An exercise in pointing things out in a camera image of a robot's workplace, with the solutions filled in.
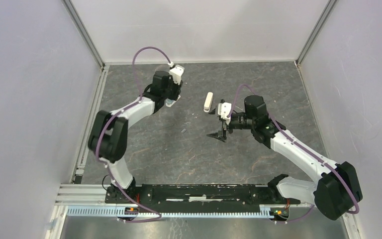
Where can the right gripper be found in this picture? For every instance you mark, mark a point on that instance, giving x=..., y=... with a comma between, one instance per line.
x=221, y=135

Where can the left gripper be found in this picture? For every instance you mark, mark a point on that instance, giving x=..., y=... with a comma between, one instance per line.
x=177, y=87

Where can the white stapler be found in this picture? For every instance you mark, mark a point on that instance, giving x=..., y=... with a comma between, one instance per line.
x=208, y=102

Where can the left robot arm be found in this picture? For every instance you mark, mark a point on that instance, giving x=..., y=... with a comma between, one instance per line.
x=109, y=134

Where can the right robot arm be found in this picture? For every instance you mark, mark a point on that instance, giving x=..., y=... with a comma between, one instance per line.
x=334, y=188

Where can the light blue stapler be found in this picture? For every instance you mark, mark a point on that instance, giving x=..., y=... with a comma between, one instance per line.
x=169, y=103

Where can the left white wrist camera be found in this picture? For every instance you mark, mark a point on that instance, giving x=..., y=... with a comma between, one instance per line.
x=176, y=71

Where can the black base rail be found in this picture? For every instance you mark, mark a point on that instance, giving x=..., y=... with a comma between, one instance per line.
x=192, y=198

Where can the white slotted cable duct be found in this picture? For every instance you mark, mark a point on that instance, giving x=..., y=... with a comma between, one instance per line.
x=126, y=212

